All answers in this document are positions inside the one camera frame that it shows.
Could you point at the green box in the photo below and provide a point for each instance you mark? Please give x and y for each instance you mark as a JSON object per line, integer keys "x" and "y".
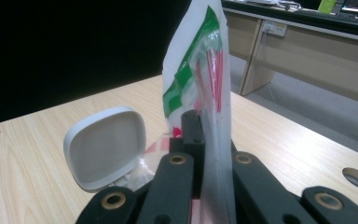
{"x": 327, "y": 5}

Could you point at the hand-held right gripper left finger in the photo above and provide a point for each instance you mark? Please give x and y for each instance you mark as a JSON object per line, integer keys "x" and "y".
{"x": 192, "y": 130}

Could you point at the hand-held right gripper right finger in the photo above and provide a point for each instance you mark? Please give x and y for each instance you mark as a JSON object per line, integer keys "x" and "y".
{"x": 233, "y": 149}

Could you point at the black curtain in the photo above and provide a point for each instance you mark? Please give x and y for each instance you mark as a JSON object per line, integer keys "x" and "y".
{"x": 59, "y": 46}

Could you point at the pink and white plastic bag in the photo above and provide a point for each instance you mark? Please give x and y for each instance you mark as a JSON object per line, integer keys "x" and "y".
{"x": 195, "y": 46}

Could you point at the white wall socket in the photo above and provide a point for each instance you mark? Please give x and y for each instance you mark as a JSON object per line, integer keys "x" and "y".
{"x": 273, "y": 28}

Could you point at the black keyboard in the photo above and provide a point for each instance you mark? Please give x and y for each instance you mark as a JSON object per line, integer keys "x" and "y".
{"x": 332, "y": 16}

